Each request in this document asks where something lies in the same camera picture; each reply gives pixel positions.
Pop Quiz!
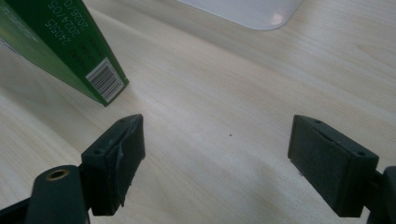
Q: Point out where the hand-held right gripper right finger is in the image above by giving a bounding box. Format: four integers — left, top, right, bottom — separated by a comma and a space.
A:
287, 114, 380, 218

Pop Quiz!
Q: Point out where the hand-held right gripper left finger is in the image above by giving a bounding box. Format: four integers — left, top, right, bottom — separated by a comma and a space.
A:
80, 113, 147, 217

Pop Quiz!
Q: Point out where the green cardboard box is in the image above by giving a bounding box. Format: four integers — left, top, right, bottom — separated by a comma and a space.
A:
0, 0, 130, 107

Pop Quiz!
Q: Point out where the white plastic container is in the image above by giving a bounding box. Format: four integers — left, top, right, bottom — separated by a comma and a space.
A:
177, 0, 305, 32

